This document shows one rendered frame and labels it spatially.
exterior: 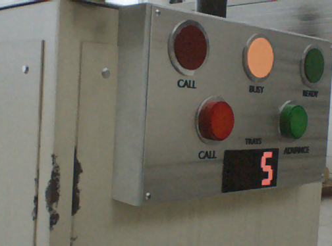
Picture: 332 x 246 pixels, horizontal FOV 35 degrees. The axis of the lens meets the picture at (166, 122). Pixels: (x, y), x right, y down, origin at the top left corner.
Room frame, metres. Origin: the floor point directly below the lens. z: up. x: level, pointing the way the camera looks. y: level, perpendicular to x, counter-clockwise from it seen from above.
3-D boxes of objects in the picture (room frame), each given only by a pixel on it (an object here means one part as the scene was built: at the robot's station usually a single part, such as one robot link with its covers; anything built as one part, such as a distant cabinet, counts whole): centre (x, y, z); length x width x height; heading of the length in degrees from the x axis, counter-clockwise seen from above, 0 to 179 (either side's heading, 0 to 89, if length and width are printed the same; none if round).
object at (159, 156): (0.44, -0.06, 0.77); 0.24 x 0.04 x 0.14; 132
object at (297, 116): (0.46, -0.11, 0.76); 0.03 x 0.02 x 0.03; 132
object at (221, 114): (0.39, -0.04, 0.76); 0.03 x 0.02 x 0.03; 132
